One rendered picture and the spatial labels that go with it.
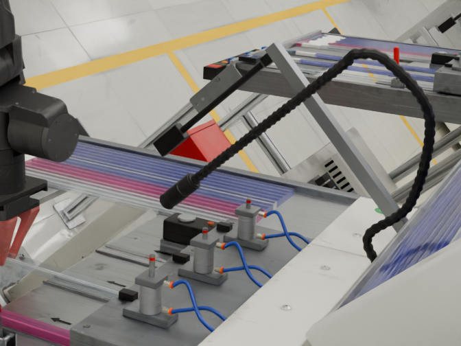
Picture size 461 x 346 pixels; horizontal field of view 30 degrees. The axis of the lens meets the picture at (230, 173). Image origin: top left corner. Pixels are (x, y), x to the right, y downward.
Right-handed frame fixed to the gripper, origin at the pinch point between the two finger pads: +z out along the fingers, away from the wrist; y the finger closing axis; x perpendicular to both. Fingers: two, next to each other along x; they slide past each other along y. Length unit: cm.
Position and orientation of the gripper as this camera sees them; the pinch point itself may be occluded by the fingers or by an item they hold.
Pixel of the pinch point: (4, 255)
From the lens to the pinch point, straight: 111.8
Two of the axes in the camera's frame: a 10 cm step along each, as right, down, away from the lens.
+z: -0.5, 9.5, 3.2
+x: -8.9, -1.9, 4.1
